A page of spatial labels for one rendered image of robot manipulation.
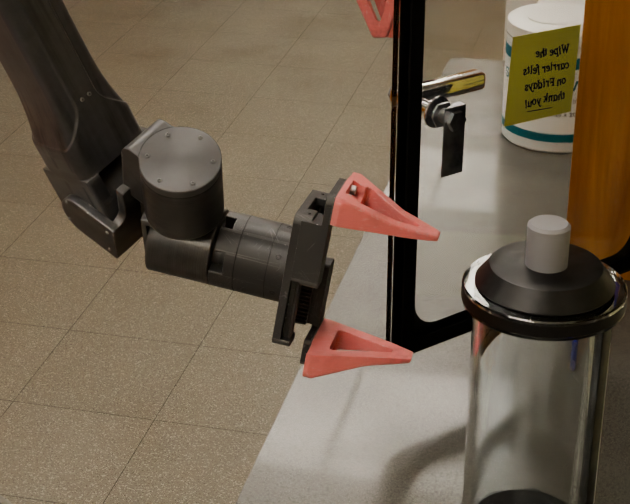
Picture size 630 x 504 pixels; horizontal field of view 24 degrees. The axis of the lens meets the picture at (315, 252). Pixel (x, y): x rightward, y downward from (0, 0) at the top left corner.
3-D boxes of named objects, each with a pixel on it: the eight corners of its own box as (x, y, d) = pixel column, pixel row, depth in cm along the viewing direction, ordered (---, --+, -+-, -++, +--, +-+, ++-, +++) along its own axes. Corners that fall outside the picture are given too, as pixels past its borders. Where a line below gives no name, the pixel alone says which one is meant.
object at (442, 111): (465, 173, 115) (469, 105, 113) (444, 179, 114) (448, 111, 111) (449, 165, 117) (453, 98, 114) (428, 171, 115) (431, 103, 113)
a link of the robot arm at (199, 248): (159, 220, 112) (134, 280, 109) (153, 166, 106) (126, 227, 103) (245, 241, 111) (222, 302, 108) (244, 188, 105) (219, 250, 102)
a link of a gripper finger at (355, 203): (439, 223, 99) (306, 191, 100) (418, 317, 102) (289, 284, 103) (451, 193, 105) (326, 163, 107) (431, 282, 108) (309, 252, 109)
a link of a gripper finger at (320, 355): (418, 314, 102) (289, 282, 103) (398, 404, 104) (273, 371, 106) (431, 280, 108) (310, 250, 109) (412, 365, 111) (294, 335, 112)
